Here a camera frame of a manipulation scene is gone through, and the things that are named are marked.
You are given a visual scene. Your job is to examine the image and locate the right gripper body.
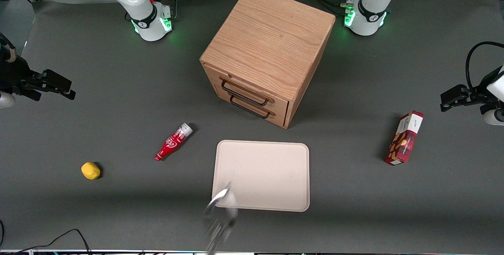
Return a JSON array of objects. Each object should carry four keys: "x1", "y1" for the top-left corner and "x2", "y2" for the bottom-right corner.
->
[{"x1": 0, "y1": 56, "x2": 42, "y2": 100}]

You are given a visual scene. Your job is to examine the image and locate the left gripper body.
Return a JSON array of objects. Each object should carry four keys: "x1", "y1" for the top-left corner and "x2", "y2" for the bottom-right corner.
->
[{"x1": 468, "y1": 68, "x2": 502, "y2": 106}]

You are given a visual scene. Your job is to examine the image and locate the wooden drawer with black handle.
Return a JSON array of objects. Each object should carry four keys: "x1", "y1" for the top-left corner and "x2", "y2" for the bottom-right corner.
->
[
  {"x1": 204, "y1": 65, "x2": 290, "y2": 115},
  {"x1": 213, "y1": 84, "x2": 288, "y2": 128}
]

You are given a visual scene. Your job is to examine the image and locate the wooden drawer cabinet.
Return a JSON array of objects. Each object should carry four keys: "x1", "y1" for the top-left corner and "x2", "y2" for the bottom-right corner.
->
[{"x1": 200, "y1": 0, "x2": 336, "y2": 129}]

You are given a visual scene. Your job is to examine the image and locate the red cookie box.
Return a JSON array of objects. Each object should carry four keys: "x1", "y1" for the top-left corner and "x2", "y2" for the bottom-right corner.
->
[{"x1": 384, "y1": 110, "x2": 425, "y2": 166}]

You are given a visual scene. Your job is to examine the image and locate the yellow lemon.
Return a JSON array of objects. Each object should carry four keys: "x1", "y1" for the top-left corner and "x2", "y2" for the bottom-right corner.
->
[{"x1": 81, "y1": 162, "x2": 101, "y2": 180}]

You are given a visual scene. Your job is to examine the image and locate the red cola bottle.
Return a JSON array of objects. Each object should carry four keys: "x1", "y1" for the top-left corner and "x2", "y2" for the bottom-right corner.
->
[{"x1": 154, "y1": 123, "x2": 194, "y2": 162}]

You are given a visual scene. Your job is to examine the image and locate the dark grey table mat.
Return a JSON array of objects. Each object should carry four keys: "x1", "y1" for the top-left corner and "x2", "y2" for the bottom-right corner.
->
[{"x1": 0, "y1": 0, "x2": 504, "y2": 252}]

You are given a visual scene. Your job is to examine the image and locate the blurry silver metallic object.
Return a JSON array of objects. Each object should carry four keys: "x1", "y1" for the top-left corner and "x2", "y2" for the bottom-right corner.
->
[{"x1": 203, "y1": 182, "x2": 239, "y2": 255}]

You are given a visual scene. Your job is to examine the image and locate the beige plastic tray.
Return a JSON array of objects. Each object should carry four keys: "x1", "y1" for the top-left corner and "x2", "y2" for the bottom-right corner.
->
[{"x1": 212, "y1": 140, "x2": 310, "y2": 212}]

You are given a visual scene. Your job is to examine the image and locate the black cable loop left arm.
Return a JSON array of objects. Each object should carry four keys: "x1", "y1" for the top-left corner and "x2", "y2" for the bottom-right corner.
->
[{"x1": 466, "y1": 41, "x2": 504, "y2": 90}]

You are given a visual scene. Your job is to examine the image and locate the black cable on table edge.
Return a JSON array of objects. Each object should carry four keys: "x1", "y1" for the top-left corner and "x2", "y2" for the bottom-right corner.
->
[{"x1": 0, "y1": 229, "x2": 93, "y2": 255}]

